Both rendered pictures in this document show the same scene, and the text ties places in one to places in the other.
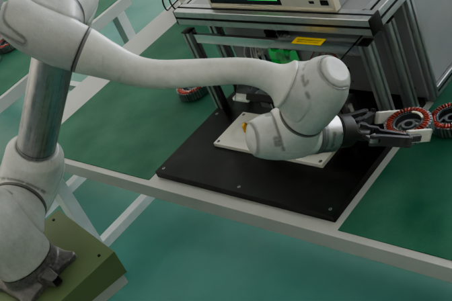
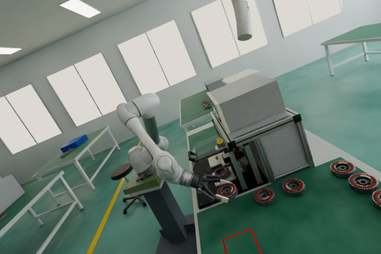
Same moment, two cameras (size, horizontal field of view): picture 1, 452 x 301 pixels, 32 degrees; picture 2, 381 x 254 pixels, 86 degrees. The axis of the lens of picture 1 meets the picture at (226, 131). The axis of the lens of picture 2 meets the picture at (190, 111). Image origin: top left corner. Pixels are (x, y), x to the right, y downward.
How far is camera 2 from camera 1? 1.30 m
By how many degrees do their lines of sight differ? 40
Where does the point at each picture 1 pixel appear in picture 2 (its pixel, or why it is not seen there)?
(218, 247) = not seen: hidden behind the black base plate
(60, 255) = (149, 172)
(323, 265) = not seen: hidden behind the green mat
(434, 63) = (277, 168)
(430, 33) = (275, 155)
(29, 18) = (119, 110)
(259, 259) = not seen: hidden behind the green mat
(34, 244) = (141, 166)
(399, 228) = (207, 228)
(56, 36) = (122, 117)
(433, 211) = (220, 231)
